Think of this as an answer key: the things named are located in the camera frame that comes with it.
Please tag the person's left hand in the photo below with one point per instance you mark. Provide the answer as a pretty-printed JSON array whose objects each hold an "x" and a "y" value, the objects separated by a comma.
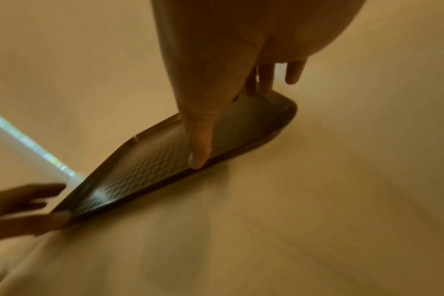
[{"x": 13, "y": 214}]

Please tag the person's right hand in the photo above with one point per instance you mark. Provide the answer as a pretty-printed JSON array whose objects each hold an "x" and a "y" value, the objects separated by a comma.
[{"x": 244, "y": 31}]

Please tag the dark textured metal tray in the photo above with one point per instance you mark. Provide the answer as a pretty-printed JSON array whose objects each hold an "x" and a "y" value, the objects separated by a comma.
[{"x": 152, "y": 164}]

